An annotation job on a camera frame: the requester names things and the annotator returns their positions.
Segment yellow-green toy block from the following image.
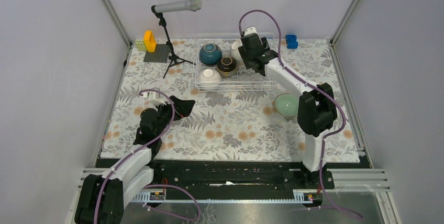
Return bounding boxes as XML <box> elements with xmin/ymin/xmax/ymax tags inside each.
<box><xmin>134</xmin><ymin>40</ymin><xmax>147</xmax><ymax>51</ymax></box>

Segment white wire dish rack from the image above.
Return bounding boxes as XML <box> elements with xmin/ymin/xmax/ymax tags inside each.
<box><xmin>193</xmin><ymin>33</ymin><xmax>277</xmax><ymax>92</ymax></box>

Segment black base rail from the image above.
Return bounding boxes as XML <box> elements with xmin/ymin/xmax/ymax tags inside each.
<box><xmin>147</xmin><ymin>160</ymin><xmax>335</xmax><ymax>200</ymax></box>

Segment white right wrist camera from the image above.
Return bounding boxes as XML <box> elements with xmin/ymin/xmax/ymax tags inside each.
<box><xmin>243</xmin><ymin>26</ymin><xmax>257</xmax><ymax>36</ymax></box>

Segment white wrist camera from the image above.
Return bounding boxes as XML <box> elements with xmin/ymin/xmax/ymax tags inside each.
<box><xmin>243</xmin><ymin>26</ymin><xmax>257</xmax><ymax>36</ymax></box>
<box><xmin>139</xmin><ymin>91</ymin><xmax>167</xmax><ymax>106</ymax></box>

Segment dark brown patterned bowl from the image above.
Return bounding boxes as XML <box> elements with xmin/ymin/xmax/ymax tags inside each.
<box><xmin>216</xmin><ymin>57</ymin><xmax>238</xmax><ymax>77</ymax></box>

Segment grey toy baseplate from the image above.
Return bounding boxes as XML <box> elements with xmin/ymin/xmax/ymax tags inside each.
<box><xmin>143</xmin><ymin>44</ymin><xmax>170</xmax><ymax>63</ymax></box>

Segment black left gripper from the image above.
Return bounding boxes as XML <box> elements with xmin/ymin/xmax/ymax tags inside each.
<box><xmin>153</xmin><ymin>95</ymin><xmax>195</xmax><ymax>137</ymax></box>

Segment floral patterned table mat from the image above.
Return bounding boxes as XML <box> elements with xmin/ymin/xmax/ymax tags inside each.
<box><xmin>99</xmin><ymin>39</ymin><xmax>359</xmax><ymax>163</ymax></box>

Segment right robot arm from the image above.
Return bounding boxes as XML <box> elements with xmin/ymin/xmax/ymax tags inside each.
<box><xmin>238</xmin><ymin>32</ymin><xmax>339</xmax><ymax>188</ymax></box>

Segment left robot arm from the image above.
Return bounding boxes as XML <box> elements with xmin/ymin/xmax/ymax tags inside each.
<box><xmin>74</xmin><ymin>89</ymin><xmax>196</xmax><ymax>223</ymax></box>

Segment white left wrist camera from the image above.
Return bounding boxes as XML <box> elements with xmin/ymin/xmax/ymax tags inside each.
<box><xmin>139</xmin><ymin>91</ymin><xmax>167</xmax><ymax>106</ymax></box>

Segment black microphone tripod stand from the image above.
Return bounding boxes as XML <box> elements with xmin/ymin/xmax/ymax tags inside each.
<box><xmin>153</xmin><ymin>10</ymin><xmax>196</xmax><ymax>79</ymax></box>

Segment grey microphone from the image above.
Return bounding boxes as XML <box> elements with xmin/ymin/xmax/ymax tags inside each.
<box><xmin>151</xmin><ymin>0</ymin><xmax>203</xmax><ymax>13</ymax></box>

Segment white ribbed bowl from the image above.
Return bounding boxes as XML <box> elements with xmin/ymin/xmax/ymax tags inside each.
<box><xmin>197</xmin><ymin>69</ymin><xmax>221</xmax><ymax>91</ymax></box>
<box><xmin>230</xmin><ymin>40</ymin><xmax>242</xmax><ymax>62</ymax></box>

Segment pale green ceramic bowl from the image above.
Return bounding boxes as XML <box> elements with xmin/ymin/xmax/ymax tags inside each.
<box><xmin>274</xmin><ymin>93</ymin><xmax>299</xmax><ymax>117</ymax></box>

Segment white ribbed bowl front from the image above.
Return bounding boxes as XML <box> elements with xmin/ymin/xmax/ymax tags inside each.
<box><xmin>197</xmin><ymin>69</ymin><xmax>221</xmax><ymax>91</ymax></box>

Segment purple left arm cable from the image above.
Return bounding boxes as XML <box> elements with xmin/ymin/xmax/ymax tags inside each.
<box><xmin>92</xmin><ymin>88</ymin><xmax>203</xmax><ymax>224</ymax></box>

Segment dark blue ceramic bowl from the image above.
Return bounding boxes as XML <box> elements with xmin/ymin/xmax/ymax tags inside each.
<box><xmin>199</xmin><ymin>43</ymin><xmax>223</xmax><ymax>65</ymax></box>

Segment orange toy block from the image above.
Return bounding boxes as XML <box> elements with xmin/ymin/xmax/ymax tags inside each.
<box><xmin>143</xmin><ymin>30</ymin><xmax>157</xmax><ymax>53</ymax></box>

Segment blue toy block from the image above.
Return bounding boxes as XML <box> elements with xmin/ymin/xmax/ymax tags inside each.
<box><xmin>285</xmin><ymin>34</ymin><xmax>298</xmax><ymax>49</ymax></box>

